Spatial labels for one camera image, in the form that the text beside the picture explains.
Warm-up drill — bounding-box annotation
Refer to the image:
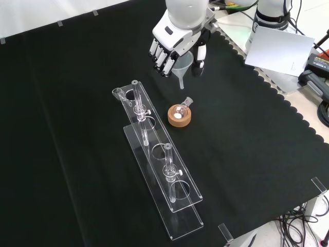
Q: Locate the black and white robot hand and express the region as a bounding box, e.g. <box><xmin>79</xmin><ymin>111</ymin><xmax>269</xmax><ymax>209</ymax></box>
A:
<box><xmin>148</xmin><ymin>11</ymin><xmax>213</xmax><ymax>78</ymax></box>

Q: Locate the clear plastic funnel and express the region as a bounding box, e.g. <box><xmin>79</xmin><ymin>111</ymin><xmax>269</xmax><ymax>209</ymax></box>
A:
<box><xmin>171</xmin><ymin>50</ymin><xmax>194</xmax><ymax>90</ymax></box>

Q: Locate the clear acrylic funnel stand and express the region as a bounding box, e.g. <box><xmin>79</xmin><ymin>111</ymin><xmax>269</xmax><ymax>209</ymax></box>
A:
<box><xmin>112</xmin><ymin>79</ymin><xmax>205</xmax><ymax>241</ymax></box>

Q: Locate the round-bottom glass flask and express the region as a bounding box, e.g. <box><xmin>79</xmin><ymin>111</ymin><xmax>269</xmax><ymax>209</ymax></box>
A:
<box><xmin>172</xmin><ymin>96</ymin><xmax>193</xmax><ymax>120</ymax></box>

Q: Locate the pale board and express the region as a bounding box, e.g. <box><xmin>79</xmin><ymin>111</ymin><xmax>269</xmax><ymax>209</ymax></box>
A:
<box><xmin>244</xmin><ymin>25</ymin><xmax>316</xmax><ymax>78</ymax></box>

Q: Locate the black cloth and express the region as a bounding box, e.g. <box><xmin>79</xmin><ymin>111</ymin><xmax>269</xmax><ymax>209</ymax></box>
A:
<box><xmin>0</xmin><ymin>0</ymin><xmax>329</xmax><ymax>247</ymax></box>

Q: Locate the black tripod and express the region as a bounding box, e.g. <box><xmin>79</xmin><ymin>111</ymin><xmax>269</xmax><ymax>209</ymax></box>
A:
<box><xmin>313</xmin><ymin>27</ymin><xmax>329</xmax><ymax>56</ymax></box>

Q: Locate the black and orange power box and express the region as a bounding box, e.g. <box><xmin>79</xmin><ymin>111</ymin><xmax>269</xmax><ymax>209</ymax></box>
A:
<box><xmin>307</xmin><ymin>52</ymin><xmax>329</xmax><ymax>76</ymax></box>

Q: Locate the clear acrylic cloth clip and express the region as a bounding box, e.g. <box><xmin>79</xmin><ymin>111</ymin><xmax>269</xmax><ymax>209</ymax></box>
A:
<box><xmin>217</xmin><ymin>223</ymin><xmax>234</xmax><ymax>243</ymax></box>
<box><xmin>310</xmin><ymin>177</ymin><xmax>328</xmax><ymax>193</ymax></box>

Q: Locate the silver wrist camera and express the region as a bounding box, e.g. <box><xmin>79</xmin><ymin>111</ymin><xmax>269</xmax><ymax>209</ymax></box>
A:
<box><xmin>203</xmin><ymin>9</ymin><xmax>220</xmax><ymax>33</ymax></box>

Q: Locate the green cable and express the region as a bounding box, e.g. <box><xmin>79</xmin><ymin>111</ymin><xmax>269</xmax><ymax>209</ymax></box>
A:
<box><xmin>210</xmin><ymin>0</ymin><xmax>259</xmax><ymax>13</ymax></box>

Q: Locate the cork ring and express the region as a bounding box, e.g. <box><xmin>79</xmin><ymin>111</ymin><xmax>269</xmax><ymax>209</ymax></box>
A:
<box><xmin>167</xmin><ymin>102</ymin><xmax>193</xmax><ymax>128</ymax></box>

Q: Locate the grey metal base plate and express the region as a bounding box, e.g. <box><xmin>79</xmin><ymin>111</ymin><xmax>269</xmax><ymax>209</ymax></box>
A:
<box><xmin>215</xmin><ymin>7</ymin><xmax>312</xmax><ymax>95</ymax></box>

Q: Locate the black and grey handle tool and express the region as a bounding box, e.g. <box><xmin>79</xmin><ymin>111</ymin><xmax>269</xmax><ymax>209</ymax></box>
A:
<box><xmin>298</xmin><ymin>69</ymin><xmax>329</xmax><ymax>98</ymax></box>

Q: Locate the coiled black cable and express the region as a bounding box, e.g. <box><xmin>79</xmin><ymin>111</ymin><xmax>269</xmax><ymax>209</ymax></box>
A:
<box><xmin>317</xmin><ymin>99</ymin><xmax>329</xmax><ymax>127</ymax></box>

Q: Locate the black cable bundle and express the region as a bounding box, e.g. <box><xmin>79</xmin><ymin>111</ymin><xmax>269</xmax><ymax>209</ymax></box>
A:
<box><xmin>276</xmin><ymin>203</ymin><xmax>329</xmax><ymax>247</ymax></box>

